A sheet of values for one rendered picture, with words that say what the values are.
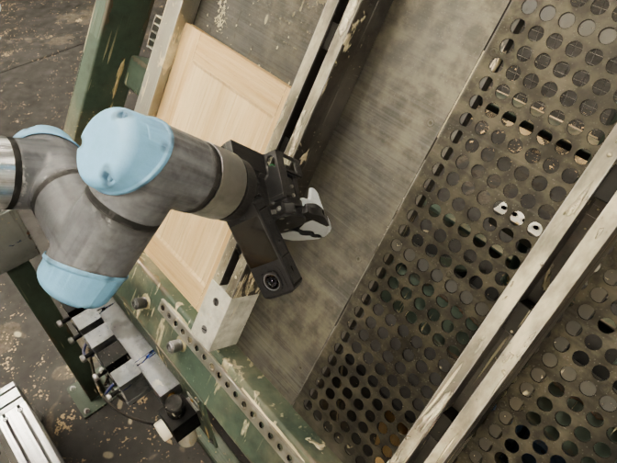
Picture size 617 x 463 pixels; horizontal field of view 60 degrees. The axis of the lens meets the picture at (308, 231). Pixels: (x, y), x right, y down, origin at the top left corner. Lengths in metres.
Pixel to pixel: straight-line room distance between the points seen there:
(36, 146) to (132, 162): 0.18
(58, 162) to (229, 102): 0.51
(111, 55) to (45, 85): 2.40
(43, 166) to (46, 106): 2.99
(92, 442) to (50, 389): 0.28
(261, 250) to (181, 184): 0.14
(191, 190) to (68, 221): 0.11
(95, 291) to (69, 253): 0.04
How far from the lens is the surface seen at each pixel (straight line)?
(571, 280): 0.66
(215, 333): 1.01
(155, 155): 0.47
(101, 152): 0.48
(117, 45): 1.41
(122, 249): 0.52
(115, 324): 1.34
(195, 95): 1.13
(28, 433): 1.89
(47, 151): 0.62
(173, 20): 1.17
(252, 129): 0.99
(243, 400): 1.01
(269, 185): 0.62
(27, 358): 2.33
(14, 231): 1.46
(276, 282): 0.60
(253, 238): 0.60
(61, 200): 0.56
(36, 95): 3.72
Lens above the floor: 1.80
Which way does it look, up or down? 47 degrees down
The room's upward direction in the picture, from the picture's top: straight up
